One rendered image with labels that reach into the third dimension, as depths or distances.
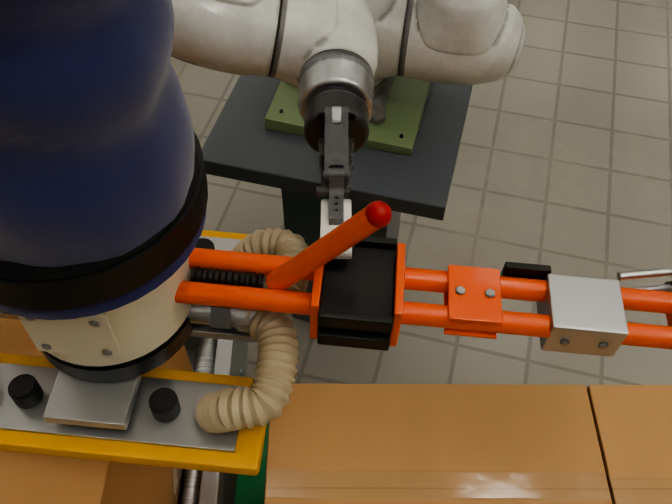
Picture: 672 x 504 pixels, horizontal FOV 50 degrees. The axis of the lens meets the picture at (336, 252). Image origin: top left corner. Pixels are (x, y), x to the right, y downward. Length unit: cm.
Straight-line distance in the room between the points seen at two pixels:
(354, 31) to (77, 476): 62
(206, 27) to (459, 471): 85
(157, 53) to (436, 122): 108
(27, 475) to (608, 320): 67
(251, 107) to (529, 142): 131
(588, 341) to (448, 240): 158
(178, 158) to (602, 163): 217
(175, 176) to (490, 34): 88
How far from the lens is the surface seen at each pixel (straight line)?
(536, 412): 140
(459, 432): 135
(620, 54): 310
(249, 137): 148
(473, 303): 68
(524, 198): 243
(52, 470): 94
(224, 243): 86
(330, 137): 73
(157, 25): 49
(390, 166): 142
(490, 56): 136
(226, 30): 88
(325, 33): 88
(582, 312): 70
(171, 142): 55
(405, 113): 149
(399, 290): 66
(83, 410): 75
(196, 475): 132
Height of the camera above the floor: 178
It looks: 53 degrees down
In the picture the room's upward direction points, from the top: straight up
